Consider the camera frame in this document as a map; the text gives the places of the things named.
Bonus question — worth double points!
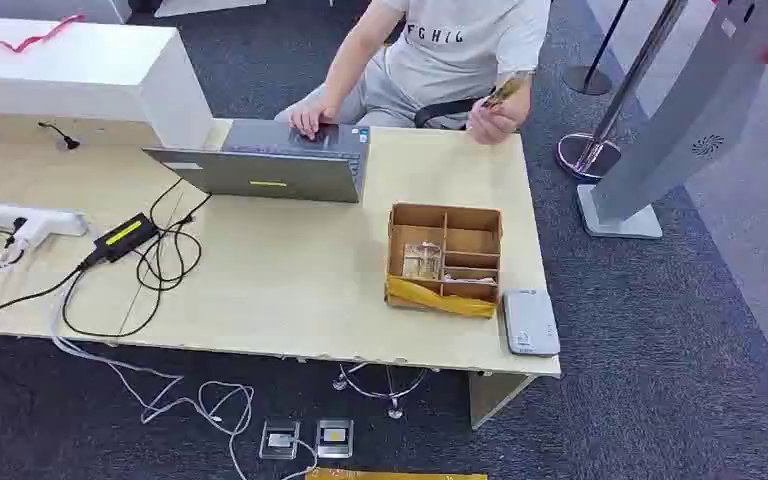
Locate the clear plastic card stack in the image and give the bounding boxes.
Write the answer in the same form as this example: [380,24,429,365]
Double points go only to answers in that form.
[402,241,444,282]

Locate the wooden card box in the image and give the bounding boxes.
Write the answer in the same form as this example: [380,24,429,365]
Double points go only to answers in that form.
[384,202,504,320]

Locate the grey laptop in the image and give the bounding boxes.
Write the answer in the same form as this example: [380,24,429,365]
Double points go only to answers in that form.
[142,119,371,205]

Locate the black chair armrest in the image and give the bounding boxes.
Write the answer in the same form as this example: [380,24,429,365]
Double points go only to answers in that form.
[413,97,483,130]

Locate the person's right hand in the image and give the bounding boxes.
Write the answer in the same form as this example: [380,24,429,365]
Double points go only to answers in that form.
[288,99,333,141]

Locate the person's hand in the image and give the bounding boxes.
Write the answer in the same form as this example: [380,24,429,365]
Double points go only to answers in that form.
[466,101,524,146]
[288,99,333,141]

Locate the person's left hand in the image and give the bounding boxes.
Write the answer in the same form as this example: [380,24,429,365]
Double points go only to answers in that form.
[466,101,524,146]

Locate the grey card reader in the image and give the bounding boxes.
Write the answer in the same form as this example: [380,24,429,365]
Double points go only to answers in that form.
[501,288,562,358]

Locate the person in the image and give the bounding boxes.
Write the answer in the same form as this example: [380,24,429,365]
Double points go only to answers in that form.
[274,0,552,146]

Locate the steel floor socket plate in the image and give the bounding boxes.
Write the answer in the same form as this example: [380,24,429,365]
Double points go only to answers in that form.
[314,418,355,460]

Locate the clear floor socket plate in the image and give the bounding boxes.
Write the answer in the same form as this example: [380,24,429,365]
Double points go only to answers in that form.
[258,419,301,462]

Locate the yellow floor strip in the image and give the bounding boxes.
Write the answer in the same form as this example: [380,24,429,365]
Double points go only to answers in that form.
[304,467,489,480]

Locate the black power adapter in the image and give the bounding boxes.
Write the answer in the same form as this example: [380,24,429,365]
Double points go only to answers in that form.
[83,212,159,267]

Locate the black desk microphone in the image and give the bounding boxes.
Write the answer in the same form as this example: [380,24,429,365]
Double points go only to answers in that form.
[38,121,82,152]

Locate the silver kiosk stand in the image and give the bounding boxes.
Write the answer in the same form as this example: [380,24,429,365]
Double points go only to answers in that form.
[576,0,768,240]

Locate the white counter block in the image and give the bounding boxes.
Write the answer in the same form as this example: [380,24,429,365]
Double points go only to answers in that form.
[0,15,214,150]

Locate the white power strip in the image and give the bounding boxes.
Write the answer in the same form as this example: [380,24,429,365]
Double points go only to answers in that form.
[0,201,88,252]

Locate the red ribbon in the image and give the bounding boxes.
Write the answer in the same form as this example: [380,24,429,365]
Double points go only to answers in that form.
[0,12,86,54]

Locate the wire ring stand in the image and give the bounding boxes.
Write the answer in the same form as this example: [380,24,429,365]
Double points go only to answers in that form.
[332,362,430,421]

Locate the black cable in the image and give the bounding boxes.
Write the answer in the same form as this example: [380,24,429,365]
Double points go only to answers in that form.
[0,177,213,340]

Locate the steel stanchion post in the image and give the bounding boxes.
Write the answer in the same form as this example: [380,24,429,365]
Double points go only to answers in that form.
[554,0,689,182]

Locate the white cable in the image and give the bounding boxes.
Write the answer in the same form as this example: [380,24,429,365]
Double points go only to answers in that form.
[49,291,319,480]

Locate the black stanchion post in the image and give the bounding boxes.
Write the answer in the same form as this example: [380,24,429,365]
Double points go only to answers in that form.
[561,0,632,97]

